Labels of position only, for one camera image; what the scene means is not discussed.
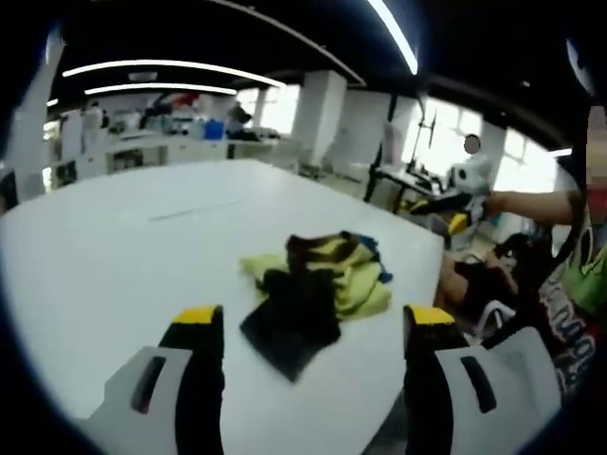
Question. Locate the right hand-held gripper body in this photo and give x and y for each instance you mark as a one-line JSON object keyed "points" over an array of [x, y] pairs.
{"points": [[476, 182]]}

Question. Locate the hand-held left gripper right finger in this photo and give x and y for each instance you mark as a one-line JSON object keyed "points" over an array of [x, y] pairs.
{"points": [[427, 379]]}

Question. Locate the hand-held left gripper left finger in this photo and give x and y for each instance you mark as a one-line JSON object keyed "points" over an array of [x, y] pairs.
{"points": [[189, 379]]}

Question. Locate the black cloth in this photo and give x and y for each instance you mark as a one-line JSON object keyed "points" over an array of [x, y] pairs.
{"points": [[289, 341]]}

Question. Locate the yellow and black garment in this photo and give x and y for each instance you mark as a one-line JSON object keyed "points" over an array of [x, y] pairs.
{"points": [[355, 284]]}

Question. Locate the white work table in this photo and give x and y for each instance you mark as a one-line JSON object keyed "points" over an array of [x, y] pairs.
{"points": [[403, 176]]}

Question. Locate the black metal stand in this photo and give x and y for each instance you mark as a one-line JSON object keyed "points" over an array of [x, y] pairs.
{"points": [[379, 156]]}

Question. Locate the white cabinet row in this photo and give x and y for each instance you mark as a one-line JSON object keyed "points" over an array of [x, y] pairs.
{"points": [[156, 151]]}

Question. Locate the blue storage box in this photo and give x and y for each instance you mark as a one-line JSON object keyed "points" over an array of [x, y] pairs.
{"points": [[214, 130]]}

